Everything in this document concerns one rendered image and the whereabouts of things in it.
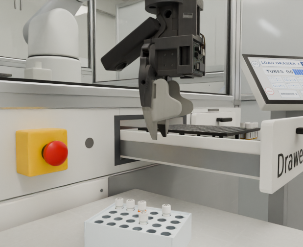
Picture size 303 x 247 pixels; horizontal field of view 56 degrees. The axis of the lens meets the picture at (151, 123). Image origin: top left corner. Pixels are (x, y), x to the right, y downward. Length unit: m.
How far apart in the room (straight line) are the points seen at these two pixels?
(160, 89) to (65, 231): 0.26
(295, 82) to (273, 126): 1.01
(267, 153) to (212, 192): 0.61
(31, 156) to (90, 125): 0.16
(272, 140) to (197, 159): 0.14
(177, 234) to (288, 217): 1.23
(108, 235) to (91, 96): 0.31
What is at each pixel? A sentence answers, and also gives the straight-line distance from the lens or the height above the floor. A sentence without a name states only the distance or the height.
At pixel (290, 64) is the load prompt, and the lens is 1.54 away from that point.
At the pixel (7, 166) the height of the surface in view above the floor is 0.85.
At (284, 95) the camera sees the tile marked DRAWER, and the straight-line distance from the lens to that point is 1.36.
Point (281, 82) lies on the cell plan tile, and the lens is 1.41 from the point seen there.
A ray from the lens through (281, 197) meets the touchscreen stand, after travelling 1.54.
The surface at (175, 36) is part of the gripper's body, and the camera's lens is 0.44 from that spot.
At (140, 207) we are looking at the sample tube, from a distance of 0.43.
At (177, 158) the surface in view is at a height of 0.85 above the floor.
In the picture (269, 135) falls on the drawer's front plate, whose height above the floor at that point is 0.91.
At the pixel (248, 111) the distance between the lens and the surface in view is 2.36.
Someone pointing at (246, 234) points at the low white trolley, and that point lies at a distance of 0.48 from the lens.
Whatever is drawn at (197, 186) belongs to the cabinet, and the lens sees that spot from 0.95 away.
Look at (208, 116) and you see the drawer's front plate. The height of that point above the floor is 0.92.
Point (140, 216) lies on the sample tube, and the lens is 0.39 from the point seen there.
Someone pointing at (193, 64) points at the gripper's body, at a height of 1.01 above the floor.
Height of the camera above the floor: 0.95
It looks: 3 degrees down
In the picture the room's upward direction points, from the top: straight up
